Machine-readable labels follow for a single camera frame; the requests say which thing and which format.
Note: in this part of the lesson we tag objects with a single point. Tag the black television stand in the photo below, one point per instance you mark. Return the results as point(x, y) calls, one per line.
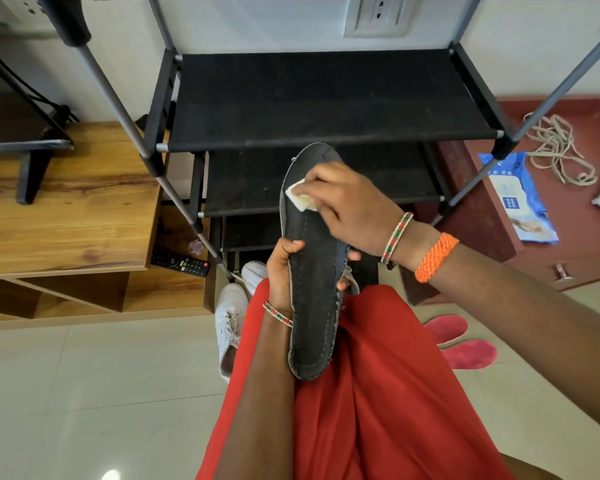
point(25, 144)

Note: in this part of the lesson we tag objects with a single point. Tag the person's left hand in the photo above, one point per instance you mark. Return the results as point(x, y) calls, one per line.
point(277, 279)

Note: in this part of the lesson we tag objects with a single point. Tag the small pink flower ornament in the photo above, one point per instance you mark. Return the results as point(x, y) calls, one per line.
point(196, 246)

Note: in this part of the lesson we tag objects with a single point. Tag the person's left forearm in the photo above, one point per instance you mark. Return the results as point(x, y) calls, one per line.
point(260, 404)

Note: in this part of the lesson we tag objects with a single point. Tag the orange braided wristband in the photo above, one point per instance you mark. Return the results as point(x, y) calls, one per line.
point(436, 258)

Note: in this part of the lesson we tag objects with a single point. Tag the blue wet wipes pack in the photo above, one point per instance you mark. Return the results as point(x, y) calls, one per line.
point(522, 204)

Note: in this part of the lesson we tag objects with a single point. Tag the maroon drawer cabinet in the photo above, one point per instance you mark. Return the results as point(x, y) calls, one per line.
point(580, 234)

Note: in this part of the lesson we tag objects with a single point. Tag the pink shoe insole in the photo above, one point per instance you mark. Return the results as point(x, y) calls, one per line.
point(470, 354)
point(447, 328)

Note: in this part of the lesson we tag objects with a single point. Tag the person's right hand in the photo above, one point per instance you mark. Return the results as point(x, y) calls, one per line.
point(357, 209)

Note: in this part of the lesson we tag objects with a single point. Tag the white sneaker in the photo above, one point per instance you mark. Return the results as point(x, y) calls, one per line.
point(254, 274)
point(230, 319)

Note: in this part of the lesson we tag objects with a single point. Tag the person's right forearm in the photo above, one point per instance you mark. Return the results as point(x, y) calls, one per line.
point(530, 319)

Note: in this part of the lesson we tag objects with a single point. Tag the black fabric shoe rack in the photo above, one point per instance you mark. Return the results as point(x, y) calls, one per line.
point(325, 99)

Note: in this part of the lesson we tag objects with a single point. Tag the black remote control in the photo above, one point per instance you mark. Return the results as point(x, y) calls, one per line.
point(180, 263)

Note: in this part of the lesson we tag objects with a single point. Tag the person's right fingers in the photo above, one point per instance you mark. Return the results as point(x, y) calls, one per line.
point(316, 187)

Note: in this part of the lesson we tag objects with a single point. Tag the person's left thumb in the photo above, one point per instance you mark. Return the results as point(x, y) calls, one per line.
point(291, 246)

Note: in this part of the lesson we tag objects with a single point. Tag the wooden cabinet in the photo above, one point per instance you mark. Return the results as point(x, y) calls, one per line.
point(65, 204)

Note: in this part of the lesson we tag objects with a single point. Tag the black shoe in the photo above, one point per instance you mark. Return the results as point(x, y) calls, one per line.
point(312, 294)

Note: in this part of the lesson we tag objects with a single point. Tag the white wall socket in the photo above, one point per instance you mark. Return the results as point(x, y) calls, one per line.
point(380, 17)
point(10, 9)

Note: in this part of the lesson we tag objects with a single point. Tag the white wet wipe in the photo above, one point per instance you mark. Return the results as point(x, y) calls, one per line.
point(297, 197)

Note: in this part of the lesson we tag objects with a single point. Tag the red garment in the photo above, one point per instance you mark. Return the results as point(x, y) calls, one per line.
point(380, 394)

